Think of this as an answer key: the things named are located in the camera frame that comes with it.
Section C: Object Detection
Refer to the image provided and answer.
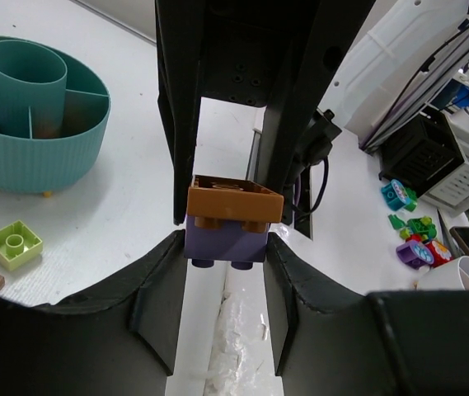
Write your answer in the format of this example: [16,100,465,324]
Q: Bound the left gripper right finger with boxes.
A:
[263,233,469,395]

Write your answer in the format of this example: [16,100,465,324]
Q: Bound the black mesh basket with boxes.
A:
[379,107,464,196]

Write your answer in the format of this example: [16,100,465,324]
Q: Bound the brown lego brick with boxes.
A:
[186,175,284,233]

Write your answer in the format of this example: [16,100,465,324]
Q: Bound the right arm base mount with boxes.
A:
[254,107,343,240]

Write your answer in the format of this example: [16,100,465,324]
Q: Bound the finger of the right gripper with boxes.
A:
[258,1,373,215]
[155,1,205,225]

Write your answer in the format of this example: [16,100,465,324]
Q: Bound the teal divided round container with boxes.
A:
[0,35,110,194]

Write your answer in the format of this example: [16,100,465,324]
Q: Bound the green lego pile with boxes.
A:
[387,214,438,243]

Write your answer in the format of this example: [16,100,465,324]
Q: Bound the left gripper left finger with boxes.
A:
[0,230,187,395]

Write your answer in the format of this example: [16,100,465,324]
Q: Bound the white slotted basket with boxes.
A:
[420,110,469,216]

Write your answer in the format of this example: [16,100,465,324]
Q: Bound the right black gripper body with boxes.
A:
[203,0,317,107]

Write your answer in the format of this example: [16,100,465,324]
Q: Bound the green 2x2 lego near finger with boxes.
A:
[0,220,44,271]

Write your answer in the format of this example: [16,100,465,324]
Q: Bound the white cup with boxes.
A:
[415,256,469,290]

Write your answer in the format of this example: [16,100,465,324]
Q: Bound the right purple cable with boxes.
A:
[291,0,469,215]

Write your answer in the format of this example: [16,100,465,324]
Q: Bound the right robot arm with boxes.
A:
[155,1,469,224]

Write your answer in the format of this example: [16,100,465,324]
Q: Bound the purple flower lego piece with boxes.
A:
[396,240,434,270]

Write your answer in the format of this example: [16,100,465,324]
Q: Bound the lavender lego block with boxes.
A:
[184,216,269,270]

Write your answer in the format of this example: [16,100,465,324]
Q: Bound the teal round lego piece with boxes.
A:
[380,179,417,212]

